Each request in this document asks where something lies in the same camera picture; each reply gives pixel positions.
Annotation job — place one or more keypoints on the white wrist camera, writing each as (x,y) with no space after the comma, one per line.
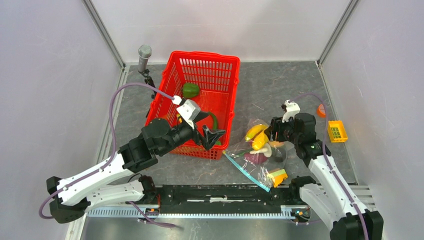
(187,109)
(290,108)

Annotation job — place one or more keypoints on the short green chili pepper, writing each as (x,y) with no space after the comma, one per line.
(215,123)

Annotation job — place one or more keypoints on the grey microphone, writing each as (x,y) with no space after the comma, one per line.
(144,53)

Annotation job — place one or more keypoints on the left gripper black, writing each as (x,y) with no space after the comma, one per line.
(209,137)

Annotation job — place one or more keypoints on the yellow orange peach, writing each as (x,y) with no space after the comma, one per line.
(276,144)

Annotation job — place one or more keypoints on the yellow orange toy sandwich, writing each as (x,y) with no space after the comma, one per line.
(277,177)

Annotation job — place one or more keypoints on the green bell pepper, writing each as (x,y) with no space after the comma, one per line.
(190,90)

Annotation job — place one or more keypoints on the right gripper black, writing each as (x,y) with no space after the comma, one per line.
(276,125)

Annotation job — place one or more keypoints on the purple vegetable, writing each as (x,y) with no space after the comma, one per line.
(255,159)

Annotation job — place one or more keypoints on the yellow window toy block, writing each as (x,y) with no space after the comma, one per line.
(336,131)

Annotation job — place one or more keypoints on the yellow banana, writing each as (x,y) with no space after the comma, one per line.
(254,131)

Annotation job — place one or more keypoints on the clear zip top bag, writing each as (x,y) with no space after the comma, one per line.
(255,173)

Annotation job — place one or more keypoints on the dark purple plum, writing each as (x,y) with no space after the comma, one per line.
(280,155)

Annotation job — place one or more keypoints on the white mushroom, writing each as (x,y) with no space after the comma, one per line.
(267,151)

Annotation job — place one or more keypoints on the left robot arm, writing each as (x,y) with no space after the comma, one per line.
(77,195)

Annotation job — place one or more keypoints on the yellow squash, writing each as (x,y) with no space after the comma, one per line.
(259,141)

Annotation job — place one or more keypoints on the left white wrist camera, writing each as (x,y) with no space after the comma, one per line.
(187,109)

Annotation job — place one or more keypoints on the orange half-round block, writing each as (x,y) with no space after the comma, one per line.
(320,111)

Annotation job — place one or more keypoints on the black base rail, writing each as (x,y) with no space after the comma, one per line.
(223,199)

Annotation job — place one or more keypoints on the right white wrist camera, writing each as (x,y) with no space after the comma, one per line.
(290,108)

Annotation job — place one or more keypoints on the red plastic basket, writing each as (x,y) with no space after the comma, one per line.
(217,77)

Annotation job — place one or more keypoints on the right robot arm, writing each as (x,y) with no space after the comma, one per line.
(344,214)

